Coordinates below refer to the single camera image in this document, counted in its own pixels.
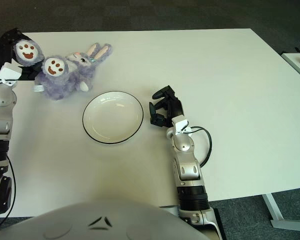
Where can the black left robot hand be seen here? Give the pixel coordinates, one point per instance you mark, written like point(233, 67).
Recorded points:
point(0, 52)

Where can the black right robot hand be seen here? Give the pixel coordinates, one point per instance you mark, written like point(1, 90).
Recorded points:
point(175, 107)

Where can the purple plush bunny doll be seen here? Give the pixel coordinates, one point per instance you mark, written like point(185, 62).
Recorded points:
point(72, 80)

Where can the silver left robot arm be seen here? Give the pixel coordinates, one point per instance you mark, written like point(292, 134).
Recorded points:
point(0, 100)

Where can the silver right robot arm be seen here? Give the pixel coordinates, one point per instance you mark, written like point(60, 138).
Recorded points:
point(187, 170)

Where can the white plate with black rim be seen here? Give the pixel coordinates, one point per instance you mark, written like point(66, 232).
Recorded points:
point(112, 117)

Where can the white right wrist connector box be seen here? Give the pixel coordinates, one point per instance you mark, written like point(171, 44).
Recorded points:
point(180, 123)

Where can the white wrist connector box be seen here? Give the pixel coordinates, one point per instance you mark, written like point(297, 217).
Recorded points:
point(180, 123)
point(8, 72)

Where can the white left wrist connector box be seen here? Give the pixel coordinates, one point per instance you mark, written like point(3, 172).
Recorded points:
point(8, 72)

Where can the white side table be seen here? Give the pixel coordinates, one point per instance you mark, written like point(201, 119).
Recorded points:
point(295, 61)

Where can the grey robot torso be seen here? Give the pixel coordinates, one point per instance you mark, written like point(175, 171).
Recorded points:
point(102, 220)

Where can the white table leg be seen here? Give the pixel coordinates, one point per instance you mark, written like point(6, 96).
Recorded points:
point(272, 207)

